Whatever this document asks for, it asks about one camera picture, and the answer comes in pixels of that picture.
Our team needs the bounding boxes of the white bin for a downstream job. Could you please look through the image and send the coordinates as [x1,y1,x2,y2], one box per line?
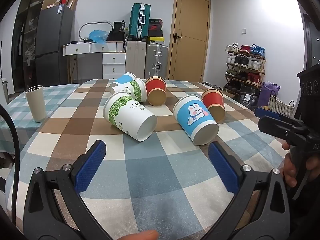
[1,79,9,103]

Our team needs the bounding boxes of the black cable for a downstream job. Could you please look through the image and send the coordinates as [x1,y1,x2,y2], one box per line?
[0,104,21,230]

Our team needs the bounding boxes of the large green leaf paper cup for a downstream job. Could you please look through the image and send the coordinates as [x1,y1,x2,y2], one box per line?
[103,92,157,142]

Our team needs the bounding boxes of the person's left hand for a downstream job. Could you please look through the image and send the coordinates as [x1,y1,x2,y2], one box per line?
[122,230,159,240]

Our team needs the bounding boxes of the dark grey refrigerator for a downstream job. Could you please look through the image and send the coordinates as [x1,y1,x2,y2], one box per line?
[35,4,75,87]

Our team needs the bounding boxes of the wicker basket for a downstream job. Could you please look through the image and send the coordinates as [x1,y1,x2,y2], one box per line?
[267,94,295,117]

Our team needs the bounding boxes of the silver suitcase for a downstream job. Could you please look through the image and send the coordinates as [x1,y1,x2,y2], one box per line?
[145,44,169,79]

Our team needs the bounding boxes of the wooden shoe rack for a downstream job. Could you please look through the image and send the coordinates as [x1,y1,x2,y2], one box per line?
[224,51,267,96]

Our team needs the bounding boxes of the red paper cup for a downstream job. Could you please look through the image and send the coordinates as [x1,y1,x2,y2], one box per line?
[145,76,167,106]
[201,89,226,123]

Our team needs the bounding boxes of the wooden door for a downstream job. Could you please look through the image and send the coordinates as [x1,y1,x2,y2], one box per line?
[169,0,210,83]

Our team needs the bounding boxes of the teal checked tablecloth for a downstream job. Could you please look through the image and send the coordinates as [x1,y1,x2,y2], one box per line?
[0,84,80,155]

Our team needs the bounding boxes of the brown blue checked tablecloth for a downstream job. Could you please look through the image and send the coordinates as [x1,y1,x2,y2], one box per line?
[5,79,293,240]

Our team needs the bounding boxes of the cream insulated tumbler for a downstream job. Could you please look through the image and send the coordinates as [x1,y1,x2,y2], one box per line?
[24,85,47,123]

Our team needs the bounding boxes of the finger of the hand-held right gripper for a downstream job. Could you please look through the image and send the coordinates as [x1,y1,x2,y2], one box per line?
[254,107,304,127]
[257,116,307,146]

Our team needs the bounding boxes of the teal suitcase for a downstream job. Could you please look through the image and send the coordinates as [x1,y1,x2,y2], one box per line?
[129,3,152,41]

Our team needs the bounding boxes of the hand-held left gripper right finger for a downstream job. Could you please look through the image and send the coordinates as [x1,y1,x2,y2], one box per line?
[200,141,290,240]

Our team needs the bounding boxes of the blue plastic bag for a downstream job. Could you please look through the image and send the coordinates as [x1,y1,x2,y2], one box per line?
[89,29,110,45]

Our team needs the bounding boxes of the dark glass cabinet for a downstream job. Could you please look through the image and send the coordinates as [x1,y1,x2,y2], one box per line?
[11,0,50,93]

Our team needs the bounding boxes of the stack of black shoe boxes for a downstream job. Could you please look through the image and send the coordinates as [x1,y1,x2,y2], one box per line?
[148,19,163,37]

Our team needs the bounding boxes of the blue and white paper cup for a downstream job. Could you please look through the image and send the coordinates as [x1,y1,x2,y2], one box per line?
[109,72,137,90]

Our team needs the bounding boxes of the white suitcase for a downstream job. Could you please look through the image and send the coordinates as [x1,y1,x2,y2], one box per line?
[126,40,147,79]

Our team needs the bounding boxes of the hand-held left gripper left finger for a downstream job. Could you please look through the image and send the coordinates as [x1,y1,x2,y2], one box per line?
[23,140,113,240]

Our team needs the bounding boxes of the person's right hand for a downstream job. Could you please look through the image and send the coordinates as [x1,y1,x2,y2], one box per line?
[281,142,320,188]

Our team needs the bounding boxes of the white dressing table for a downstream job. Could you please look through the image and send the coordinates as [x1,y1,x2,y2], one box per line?
[62,41,127,80]

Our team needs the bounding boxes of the oval mirror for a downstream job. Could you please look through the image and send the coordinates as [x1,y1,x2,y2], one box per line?
[79,21,114,42]

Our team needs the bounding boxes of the small green leaf paper cup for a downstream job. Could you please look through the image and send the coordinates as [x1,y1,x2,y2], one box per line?
[111,79,147,103]

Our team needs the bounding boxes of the yellow black shoe box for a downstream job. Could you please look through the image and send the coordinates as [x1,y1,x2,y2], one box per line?
[147,36,165,45]

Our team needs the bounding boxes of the purple bag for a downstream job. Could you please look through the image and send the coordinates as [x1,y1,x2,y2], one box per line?
[257,81,281,108]

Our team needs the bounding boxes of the blue rabbit print paper cup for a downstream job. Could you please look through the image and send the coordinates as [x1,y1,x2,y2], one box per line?
[173,94,220,146]

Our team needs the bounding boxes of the rows of shoes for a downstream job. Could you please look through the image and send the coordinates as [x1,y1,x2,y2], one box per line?
[225,43,266,85]

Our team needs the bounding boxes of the dark packaged bag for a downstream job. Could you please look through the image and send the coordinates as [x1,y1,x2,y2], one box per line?
[239,91,261,105]

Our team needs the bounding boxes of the black bag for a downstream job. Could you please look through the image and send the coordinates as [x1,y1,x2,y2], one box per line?
[106,21,125,42]

